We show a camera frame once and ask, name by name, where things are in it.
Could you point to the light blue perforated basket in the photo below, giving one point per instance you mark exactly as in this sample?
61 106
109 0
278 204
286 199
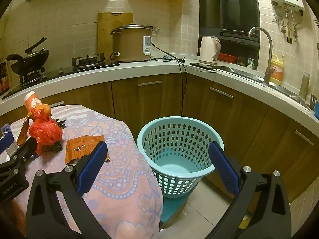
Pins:
149 142

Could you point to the metal faucet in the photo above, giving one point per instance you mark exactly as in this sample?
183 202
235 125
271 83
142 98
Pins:
270 44

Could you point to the orange plastic bag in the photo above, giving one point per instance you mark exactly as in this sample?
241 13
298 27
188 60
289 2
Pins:
44 132

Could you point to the black phone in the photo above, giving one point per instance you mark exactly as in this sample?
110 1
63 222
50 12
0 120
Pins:
201 66

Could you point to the yellow detergent bottle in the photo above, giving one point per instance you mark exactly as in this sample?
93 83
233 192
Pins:
278 72

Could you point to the wooden base cabinet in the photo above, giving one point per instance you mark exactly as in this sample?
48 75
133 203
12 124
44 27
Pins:
249 119

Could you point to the wooden cutting board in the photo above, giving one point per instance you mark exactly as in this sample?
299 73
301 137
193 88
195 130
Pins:
106 29

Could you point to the red box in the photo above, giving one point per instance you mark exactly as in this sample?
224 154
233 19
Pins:
226 57

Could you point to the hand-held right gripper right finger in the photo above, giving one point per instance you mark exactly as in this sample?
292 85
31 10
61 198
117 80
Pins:
224 168

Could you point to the beige rice cooker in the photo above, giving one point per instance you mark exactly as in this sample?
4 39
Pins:
127 44

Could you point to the white electric kettle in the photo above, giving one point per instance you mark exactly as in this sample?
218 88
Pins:
208 49

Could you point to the tall glass cup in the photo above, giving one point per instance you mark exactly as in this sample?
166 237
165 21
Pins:
304 87

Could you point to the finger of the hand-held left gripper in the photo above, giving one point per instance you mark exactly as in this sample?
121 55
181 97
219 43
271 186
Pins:
5 142
27 147

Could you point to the pink printed blanket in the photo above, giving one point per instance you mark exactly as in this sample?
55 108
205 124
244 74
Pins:
119 154

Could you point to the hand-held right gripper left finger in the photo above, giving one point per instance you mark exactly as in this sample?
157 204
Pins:
92 166

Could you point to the dark sauce bottle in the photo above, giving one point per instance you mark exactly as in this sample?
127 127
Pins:
3 78

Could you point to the dark window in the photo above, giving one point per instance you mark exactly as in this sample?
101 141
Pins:
231 10

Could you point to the green vegetable scrap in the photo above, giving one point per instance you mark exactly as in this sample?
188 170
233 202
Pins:
59 123
54 148

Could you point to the steel sink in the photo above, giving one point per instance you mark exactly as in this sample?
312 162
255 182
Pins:
249 76

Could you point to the black gas stove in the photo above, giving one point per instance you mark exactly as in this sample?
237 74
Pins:
62 71

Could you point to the teal stool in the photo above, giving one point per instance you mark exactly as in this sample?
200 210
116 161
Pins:
172 210

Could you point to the black wok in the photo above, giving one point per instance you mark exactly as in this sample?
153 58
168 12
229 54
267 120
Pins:
27 59

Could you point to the orange bottle with white cap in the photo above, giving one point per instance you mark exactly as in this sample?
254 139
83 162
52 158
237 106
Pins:
32 102

